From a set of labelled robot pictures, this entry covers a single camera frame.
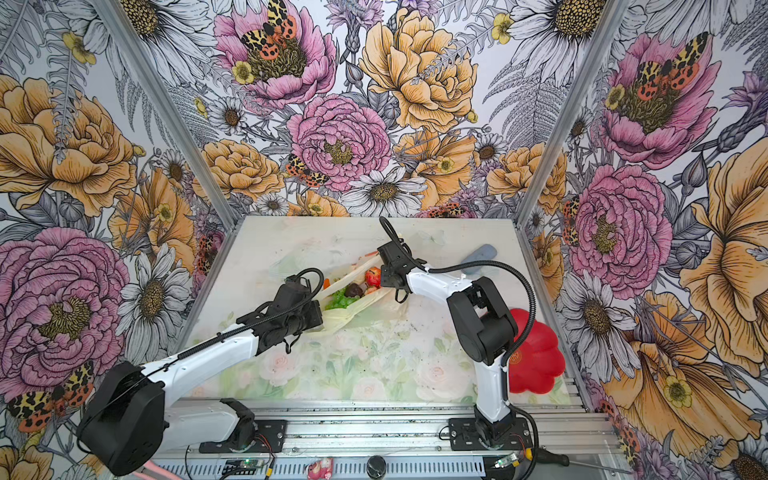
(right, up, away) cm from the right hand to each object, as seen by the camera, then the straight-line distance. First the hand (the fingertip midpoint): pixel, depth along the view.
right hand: (392, 283), depth 98 cm
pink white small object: (-16, -38, -30) cm, 51 cm away
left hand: (-21, -9, -10) cm, 25 cm away
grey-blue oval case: (+33, +10, +11) cm, 36 cm away
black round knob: (-3, -34, -36) cm, 49 cm away
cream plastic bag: (-6, -6, -8) cm, 12 cm away
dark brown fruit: (-12, -2, -2) cm, 13 cm away
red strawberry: (-6, +2, +1) cm, 7 cm away
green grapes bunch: (-16, -5, -5) cm, 17 cm away
